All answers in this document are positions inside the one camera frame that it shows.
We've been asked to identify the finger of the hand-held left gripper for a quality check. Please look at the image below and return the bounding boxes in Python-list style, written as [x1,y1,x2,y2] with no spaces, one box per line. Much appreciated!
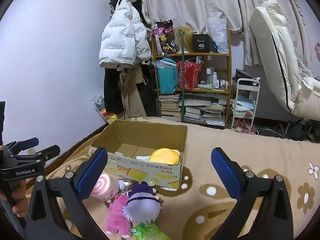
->
[2,137,40,156]
[10,145,61,163]

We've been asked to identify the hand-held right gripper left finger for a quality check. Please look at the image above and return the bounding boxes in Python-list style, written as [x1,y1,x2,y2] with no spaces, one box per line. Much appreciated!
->
[24,147,108,240]

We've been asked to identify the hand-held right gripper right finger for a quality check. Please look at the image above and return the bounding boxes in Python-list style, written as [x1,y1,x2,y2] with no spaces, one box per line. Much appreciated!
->
[211,147,294,240]

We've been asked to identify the pink swirl roll plush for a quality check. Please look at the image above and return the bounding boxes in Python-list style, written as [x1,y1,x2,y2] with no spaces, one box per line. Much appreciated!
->
[90,174,120,201]

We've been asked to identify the lilac plush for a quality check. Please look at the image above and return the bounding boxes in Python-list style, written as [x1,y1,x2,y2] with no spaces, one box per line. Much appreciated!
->
[115,179,132,193]

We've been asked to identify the pink fluffy plush toy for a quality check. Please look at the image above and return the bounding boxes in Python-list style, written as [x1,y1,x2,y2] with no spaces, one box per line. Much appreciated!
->
[104,194,133,238]

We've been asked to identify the white knotted bag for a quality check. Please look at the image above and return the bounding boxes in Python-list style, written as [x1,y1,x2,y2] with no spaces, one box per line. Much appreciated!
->
[122,181,164,224]

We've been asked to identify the cardboard box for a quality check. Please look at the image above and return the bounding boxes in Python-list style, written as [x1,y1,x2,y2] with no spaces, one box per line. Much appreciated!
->
[90,120,188,190]

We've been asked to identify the green carton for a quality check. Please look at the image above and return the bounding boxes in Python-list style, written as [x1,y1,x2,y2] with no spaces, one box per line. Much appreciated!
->
[130,222,172,240]

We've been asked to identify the person's left hand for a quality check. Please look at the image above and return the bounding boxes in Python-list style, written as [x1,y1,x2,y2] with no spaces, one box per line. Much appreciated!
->
[11,179,29,214]

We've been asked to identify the yellow plush toy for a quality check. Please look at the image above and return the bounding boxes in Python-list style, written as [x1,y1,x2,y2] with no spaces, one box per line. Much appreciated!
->
[149,148,181,165]

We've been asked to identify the pile of books and papers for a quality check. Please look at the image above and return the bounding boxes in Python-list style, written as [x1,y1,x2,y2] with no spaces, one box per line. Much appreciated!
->
[182,92,227,127]

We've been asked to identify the plastic bag of snacks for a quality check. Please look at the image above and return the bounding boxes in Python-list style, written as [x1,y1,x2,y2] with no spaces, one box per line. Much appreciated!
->
[92,92,118,124]

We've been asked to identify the white trolley cart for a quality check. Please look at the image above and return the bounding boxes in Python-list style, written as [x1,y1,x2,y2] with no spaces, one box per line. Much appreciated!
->
[229,78,261,133]

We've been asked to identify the black hanging garment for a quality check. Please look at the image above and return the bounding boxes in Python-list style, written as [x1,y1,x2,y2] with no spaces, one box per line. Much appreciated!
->
[104,66,125,115]

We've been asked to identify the stack of books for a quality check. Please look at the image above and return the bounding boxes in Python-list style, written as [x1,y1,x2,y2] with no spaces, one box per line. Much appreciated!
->
[158,94,182,122]

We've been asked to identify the beige hanging pants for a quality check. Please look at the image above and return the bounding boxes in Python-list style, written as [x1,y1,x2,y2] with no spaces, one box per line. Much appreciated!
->
[117,65,148,118]

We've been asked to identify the group of small bottles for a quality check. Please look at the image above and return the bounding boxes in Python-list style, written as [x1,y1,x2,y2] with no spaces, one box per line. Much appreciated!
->
[200,66,229,90]

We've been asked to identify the green pole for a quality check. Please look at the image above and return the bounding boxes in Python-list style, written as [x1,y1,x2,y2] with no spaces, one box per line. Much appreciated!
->
[179,30,187,123]

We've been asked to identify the red gift bag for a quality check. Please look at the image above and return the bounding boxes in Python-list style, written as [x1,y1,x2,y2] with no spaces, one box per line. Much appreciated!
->
[177,60,203,90]

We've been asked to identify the teal bag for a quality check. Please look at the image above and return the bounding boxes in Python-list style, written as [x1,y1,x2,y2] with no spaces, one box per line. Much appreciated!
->
[155,57,179,95]

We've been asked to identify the wooden shelf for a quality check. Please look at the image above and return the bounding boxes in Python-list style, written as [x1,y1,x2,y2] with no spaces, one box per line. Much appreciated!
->
[150,29,232,129]

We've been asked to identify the white folded mattress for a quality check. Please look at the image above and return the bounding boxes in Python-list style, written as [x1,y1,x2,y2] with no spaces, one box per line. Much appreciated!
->
[248,0,320,122]

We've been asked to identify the black box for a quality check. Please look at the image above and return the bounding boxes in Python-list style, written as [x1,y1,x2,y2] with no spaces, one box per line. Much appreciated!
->
[192,33,210,54]

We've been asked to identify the white puffer jacket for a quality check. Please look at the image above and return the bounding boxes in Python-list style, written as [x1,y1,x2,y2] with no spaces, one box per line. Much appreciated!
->
[99,0,152,69]

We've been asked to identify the clear plastic bag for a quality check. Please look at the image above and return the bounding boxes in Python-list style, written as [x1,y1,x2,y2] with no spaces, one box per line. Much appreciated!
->
[207,17,229,54]

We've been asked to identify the blond wig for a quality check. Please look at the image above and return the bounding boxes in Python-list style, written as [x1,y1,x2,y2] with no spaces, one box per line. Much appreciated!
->
[171,27,197,54]

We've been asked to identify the purple printed bag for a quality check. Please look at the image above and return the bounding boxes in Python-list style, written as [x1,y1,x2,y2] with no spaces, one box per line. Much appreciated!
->
[152,20,179,55]

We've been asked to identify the pale floral curtain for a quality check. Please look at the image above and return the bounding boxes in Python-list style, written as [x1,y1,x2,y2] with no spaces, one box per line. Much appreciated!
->
[139,0,310,67]

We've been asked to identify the dark wooden bed frame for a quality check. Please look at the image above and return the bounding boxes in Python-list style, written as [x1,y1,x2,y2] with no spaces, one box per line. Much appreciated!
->
[25,121,110,188]

